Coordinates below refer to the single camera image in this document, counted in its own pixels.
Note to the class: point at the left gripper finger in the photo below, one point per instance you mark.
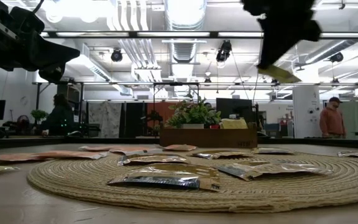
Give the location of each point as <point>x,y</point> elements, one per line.
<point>59,54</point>
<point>53,73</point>

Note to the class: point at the silver packet behind front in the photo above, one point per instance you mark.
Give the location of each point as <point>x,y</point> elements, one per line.
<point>154,159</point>

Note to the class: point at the black metal table frame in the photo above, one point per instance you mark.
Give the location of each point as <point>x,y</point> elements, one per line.
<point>57,142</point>

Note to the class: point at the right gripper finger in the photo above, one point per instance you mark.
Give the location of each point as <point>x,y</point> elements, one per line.
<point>267,53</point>
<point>284,46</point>

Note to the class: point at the round woven placemat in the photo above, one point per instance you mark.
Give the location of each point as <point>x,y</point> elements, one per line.
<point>89,183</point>

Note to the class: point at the person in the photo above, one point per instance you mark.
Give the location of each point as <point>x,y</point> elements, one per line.
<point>59,116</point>
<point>332,119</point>

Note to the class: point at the grey patterned curtain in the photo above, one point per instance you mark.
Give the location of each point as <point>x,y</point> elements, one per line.
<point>104,119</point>

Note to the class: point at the orange panel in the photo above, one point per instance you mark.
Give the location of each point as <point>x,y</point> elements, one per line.
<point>158,113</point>

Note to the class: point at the teal background cabinet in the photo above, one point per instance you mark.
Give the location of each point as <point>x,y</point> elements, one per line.
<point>272,129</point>

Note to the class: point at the small background plant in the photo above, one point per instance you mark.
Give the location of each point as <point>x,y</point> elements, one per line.
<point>39,115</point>

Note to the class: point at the black panel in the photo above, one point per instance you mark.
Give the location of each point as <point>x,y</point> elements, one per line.
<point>135,119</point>

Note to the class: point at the white pillar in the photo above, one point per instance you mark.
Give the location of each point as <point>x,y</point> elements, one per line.
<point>306,118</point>

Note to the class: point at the black background robot arm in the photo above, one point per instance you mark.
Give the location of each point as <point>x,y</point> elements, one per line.
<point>89,129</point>

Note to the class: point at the brown wooden organizer box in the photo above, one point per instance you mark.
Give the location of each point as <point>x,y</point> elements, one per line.
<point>204,138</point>

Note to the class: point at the black overhead rig beam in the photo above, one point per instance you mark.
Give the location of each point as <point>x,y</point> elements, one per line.
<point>104,34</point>

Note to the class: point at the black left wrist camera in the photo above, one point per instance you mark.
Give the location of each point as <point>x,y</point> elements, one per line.
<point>26,18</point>

